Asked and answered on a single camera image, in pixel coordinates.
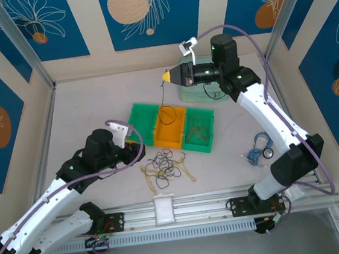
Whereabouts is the pile of rubber bands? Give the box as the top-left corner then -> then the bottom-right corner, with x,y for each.
139,157 -> 198,197

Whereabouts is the green plastic bin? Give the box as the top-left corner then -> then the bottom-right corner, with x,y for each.
178,104 -> 219,156
125,100 -> 163,148

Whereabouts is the thin black cord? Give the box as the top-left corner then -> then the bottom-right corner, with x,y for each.
154,80 -> 178,126

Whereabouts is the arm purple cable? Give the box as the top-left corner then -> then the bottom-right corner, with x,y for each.
0,116 -> 157,254
197,14 -> 337,208

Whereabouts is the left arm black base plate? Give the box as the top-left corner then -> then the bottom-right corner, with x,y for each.
84,212 -> 127,237

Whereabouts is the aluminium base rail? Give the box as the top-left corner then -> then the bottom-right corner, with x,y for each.
44,176 -> 339,242

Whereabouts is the mint green zip pouch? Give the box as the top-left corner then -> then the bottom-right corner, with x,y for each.
174,53 -> 228,105

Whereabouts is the clear plastic bag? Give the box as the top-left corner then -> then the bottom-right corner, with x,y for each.
284,184 -> 305,201

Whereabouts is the grey slotted cable duct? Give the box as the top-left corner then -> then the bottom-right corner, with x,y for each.
48,218 -> 257,254

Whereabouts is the aluminium table edge rail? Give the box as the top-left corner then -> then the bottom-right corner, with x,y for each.
22,84 -> 67,191
258,50 -> 318,183

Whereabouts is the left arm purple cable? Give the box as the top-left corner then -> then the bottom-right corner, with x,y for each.
0,116 -> 157,254

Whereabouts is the aluminium frame post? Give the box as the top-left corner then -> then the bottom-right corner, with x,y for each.
258,0 -> 316,63
0,0 -> 57,96

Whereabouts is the white foam pad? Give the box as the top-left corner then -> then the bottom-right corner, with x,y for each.
152,193 -> 177,226

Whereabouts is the blue stethoscope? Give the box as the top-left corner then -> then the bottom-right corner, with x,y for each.
238,130 -> 277,171

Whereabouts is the tan cords heap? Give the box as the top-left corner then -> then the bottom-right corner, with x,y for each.
184,115 -> 214,144

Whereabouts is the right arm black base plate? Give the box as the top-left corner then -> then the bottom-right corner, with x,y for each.
227,192 -> 288,218

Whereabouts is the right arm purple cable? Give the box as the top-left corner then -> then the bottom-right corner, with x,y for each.
197,14 -> 337,208

